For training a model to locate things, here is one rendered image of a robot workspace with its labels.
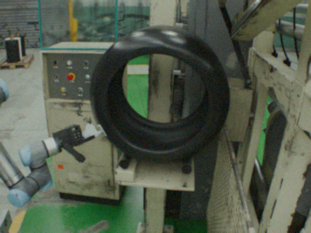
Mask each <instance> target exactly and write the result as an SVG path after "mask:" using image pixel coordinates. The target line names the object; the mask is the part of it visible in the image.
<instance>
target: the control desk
mask: <svg viewBox="0 0 311 233"><path fill-rule="evenodd" d="M105 51H106V50H63V49H61V50H54V49H51V50H44V49H42V50H40V60H41V71H42V72H41V75H42V87H43V94H44V96H43V98H44V100H45V101H44V104H45V110H46V121H47V129H48V137H49V138H50V137H53V134H52V133H54V132H57V131H60V130H62V129H64V128H65V127H67V126H71V125H73V124H75V125H80V127H81V130H82V131H84V130H85V129H86V125H87V124H93V125H94V127H95V129H96V131H100V130H99V129H98V127H97V125H96V122H95V120H94V116H93V114H92V110H91V104H90V100H89V95H90V88H91V81H92V76H93V72H94V70H95V68H96V66H97V63H98V62H99V60H100V58H101V56H102V55H103V54H104V53H105ZM123 89H124V93H125V95H126V98H127V99H128V65H126V68H125V70H124V73H123ZM73 148H74V149H75V150H76V151H78V152H79V153H81V154H82V155H83V156H85V158H86V160H85V161H84V162H83V163H79V162H78V161H77V160H76V159H75V158H74V157H73V156H72V155H71V154H70V153H68V152H66V151H65V150H64V149H62V152H61V153H58V154H57V155H54V156H52V165H53V172H54V178H55V181H56V188H57V192H59V195H60V199H65V200H74V201H80V202H89V203H95V204H101V205H110V206H119V203H120V200H121V198H122V193H123V190H124V187H125V185H117V184H115V174H114V170H115V168H116V166H117V164H118V162H119V158H120V156H121V153H122V152H121V151H119V150H118V149H117V148H116V147H114V146H113V145H112V144H111V143H110V142H109V141H108V140H107V139H106V138H105V137H104V136H103V134H102V133H101V134H100V135H99V136H97V137H96V138H95V139H93V140H91V141H88V142H85V143H84V144H82V145H79V146H77V147H75V146H74V147H73ZM58 164H60V165H63V169H59V168H58Z"/></svg>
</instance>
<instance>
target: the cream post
mask: <svg viewBox="0 0 311 233"><path fill-rule="evenodd" d="M176 15H177V0H151V6H150V26H174V27H176V23H177V17H176ZM173 75H174V57H171V56H168V55H162V54H149V68H148V113H147V119H149V120H152V121H157V122H162V123H168V122H171V120H172V102H173ZM166 192H167V189H156V188H146V202H145V233H163V230H164V216H165V201H166Z"/></svg>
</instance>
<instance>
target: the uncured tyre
mask: <svg viewBox="0 0 311 233"><path fill-rule="evenodd" d="M149 54H162V55H168V56H171V57H174V58H177V59H179V60H182V61H183V62H185V63H187V64H188V65H189V66H191V67H192V68H193V69H194V71H195V72H196V73H198V75H199V76H200V77H201V79H202V81H203V82H204V85H205V91H204V95H203V98H202V101H201V103H200V104H199V105H198V107H197V108H196V110H195V111H194V112H192V113H191V115H188V116H187V117H185V118H183V119H181V120H177V121H173V122H168V123H162V122H157V121H152V120H149V119H147V118H145V117H144V116H142V115H140V114H138V113H137V112H136V111H135V110H134V109H133V108H132V107H131V105H130V104H129V103H128V100H127V98H126V95H125V93H124V89H123V73H124V70H125V68H126V65H127V63H128V62H129V61H130V60H132V59H135V58H138V57H140V56H143V55H149ZM89 100H90V104H91V110H92V114H93V116H94V120H95V122H96V124H99V125H100V126H101V127H102V129H103V131H104V132H105V134H106V136H104V137H105V138H106V139H107V140H108V141H109V142H110V143H111V144H112V145H113V146H114V147H116V148H117V149H118V150H119V151H121V152H123V153H125V154H127V155H128V156H131V157H132V158H135V159H137V160H140V161H145V162H148V163H154V164H170V163H176V162H180V161H183V160H186V159H189V158H191V157H193V156H195V155H197V154H198V153H200V152H201V151H203V150H204V149H205V148H207V147H208V146H209V145H211V143H212V142H213V141H214V140H215V139H216V137H217V136H218V134H219V132H220V131H221V130H222V128H223V126H224V124H225V120H226V118H227V116H228V112H229V107H230V90H229V83H228V79H227V76H226V74H225V71H224V69H223V67H222V64H221V62H220V60H219V58H218V57H217V55H216V54H215V52H214V51H213V50H212V48H211V47H210V46H209V45H208V44H207V43H206V42H205V41H204V40H203V39H201V38H200V37H199V36H197V35H195V34H194V33H192V32H190V31H188V30H186V29H183V28H179V27H174V26H148V27H144V28H141V29H139V30H137V31H134V32H132V33H130V34H128V35H126V36H124V37H123V38H121V39H119V40H117V41H116V42H115V43H113V45H112V46H110V47H109V48H108V49H107V50H106V51H105V53H104V54H103V55H102V56H101V58H100V60H99V62H98V63H97V66H96V68H95V70H94V72H93V76H92V81H91V88H90V95H89Z"/></svg>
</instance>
